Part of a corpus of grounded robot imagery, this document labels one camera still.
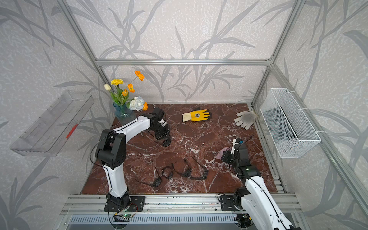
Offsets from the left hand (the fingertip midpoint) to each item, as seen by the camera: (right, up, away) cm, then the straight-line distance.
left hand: (172, 135), depth 93 cm
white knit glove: (+55, +10, +17) cm, 58 cm away
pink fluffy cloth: (+30, -11, -6) cm, 32 cm away
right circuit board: (+40, -40, -21) cm, 60 cm away
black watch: (-3, -3, -4) cm, 6 cm away
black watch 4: (+20, -21, -13) cm, 32 cm away
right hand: (+32, -8, -9) cm, 34 cm away
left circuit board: (-19, -37, -22) cm, 47 cm away
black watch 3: (+10, -19, -12) cm, 24 cm away
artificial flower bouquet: (-31, +25, -6) cm, 40 cm away
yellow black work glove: (+20, +14, +19) cm, 31 cm away
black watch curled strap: (+1, -19, -6) cm, 20 cm away
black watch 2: (-6, -23, -16) cm, 29 cm away
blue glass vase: (-35, +14, +6) cm, 38 cm away
